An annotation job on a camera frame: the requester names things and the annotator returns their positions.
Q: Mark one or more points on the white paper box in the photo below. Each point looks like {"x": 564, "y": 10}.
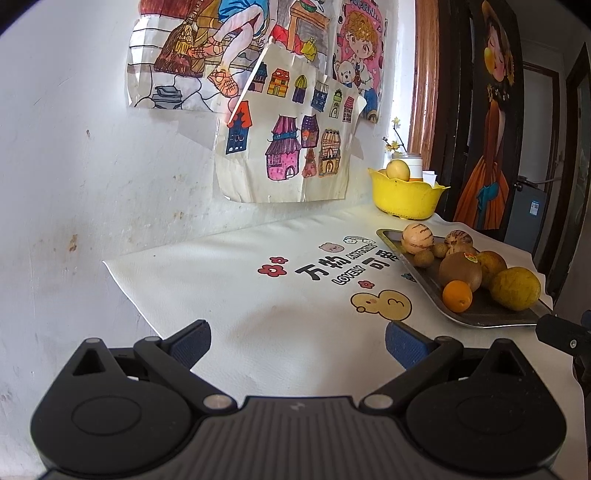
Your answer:
{"x": 429, "y": 177}

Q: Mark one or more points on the colourful houses drawing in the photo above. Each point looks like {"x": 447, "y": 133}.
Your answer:
{"x": 258, "y": 184}

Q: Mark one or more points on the small tangerine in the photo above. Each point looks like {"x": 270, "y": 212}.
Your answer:
{"x": 457, "y": 296}

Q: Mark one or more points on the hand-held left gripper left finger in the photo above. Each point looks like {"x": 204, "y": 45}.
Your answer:
{"x": 190, "y": 345}

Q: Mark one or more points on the purple striped pepino melon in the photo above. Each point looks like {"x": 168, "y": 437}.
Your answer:
{"x": 458, "y": 238}

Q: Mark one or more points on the boy with fan drawing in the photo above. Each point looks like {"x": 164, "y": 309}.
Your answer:
{"x": 184, "y": 46}

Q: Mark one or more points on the metal baking tray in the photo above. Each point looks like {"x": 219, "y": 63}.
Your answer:
{"x": 489, "y": 316}

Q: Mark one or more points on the grey cabinet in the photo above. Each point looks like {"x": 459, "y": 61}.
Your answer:
{"x": 526, "y": 221}

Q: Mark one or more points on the brown kiwi with sticker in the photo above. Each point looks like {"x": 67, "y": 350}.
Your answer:
{"x": 459, "y": 274}

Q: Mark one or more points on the brown wooden door frame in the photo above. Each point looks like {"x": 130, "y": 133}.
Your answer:
{"x": 422, "y": 69}

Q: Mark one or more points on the brownish green mango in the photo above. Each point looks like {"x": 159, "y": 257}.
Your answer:
{"x": 494, "y": 267}

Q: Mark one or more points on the tan striped pepino melon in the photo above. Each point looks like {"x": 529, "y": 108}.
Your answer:
{"x": 464, "y": 250}

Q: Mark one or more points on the orange dress girl painting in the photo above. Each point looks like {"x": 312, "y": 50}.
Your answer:
{"x": 489, "y": 184}

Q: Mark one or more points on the girl with bear drawing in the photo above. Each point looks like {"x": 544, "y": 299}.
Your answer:
{"x": 360, "y": 37}

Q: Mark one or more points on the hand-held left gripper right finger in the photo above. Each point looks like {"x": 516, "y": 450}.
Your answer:
{"x": 407, "y": 345}

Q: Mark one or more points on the yellow plastic bowl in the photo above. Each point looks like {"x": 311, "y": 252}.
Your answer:
{"x": 406, "y": 198}

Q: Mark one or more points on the yellow pear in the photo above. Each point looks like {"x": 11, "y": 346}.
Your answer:
{"x": 398, "y": 170}

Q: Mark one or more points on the white jar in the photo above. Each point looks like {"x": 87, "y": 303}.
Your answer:
{"x": 415, "y": 167}

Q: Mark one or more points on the pale striped pepino melon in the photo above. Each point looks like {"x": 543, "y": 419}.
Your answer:
{"x": 417, "y": 238}

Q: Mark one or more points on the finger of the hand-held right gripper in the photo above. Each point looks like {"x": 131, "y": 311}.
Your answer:
{"x": 561, "y": 333}

